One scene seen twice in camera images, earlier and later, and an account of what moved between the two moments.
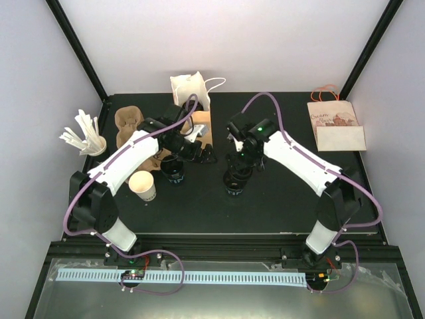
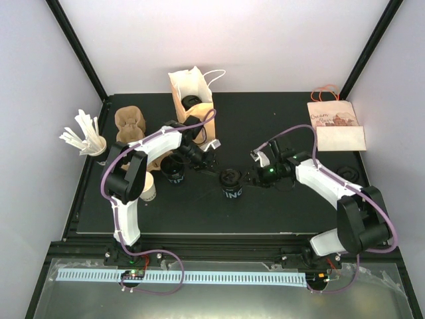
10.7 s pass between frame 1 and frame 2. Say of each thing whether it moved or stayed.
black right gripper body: moved
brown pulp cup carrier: stayed
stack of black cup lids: stayed
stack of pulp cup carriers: stayed
